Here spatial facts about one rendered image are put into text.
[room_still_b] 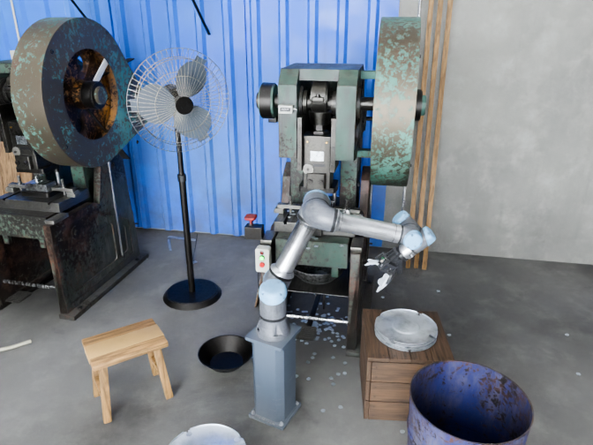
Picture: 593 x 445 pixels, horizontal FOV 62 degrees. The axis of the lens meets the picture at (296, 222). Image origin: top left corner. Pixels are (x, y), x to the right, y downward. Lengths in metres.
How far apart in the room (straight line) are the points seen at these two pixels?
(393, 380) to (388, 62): 1.39
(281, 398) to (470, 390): 0.81
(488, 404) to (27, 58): 2.63
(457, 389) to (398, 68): 1.35
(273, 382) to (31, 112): 1.78
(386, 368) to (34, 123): 2.10
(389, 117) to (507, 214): 2.06
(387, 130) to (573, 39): 1.96
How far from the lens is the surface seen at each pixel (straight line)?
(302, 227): 2.10
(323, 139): 2.59
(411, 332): 2.39
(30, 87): 2.84
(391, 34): 2.35
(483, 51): 3.78
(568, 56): 3.90
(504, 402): 2.16
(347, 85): 2.49
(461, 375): 2.16
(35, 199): 3.43
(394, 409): 2.47
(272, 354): 2.20
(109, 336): 2.57
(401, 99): 2.21
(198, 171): 4.18
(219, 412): 2.54
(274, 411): 2.39
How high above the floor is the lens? 1.73
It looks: 22 degrees down
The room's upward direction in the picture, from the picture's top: straight up
